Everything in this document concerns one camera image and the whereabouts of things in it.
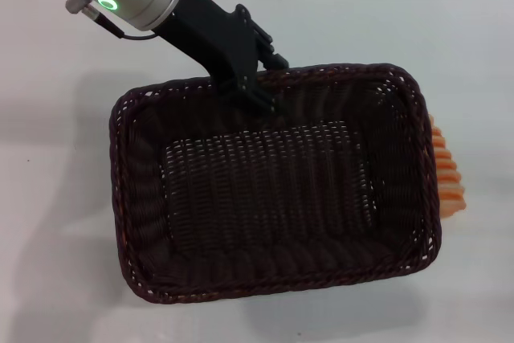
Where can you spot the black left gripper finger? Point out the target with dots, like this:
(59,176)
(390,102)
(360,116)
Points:
(271,60)
(253,94)

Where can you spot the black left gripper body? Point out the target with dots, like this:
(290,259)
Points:
(213,42)

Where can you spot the dark brown wicker basket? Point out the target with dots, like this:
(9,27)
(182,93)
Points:
(273,182)

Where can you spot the orange striped bread roll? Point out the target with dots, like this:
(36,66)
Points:
(449,182)

